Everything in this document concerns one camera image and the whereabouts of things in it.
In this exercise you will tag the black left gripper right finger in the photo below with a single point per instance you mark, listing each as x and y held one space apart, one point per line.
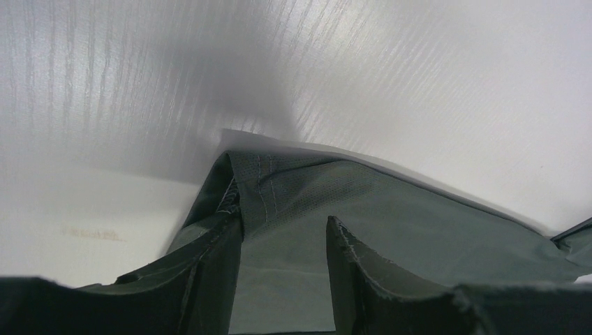
372 295

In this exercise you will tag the dark grey t-shirt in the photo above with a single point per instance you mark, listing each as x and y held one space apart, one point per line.
285 200

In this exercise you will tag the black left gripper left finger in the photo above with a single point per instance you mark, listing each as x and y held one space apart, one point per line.
189 291

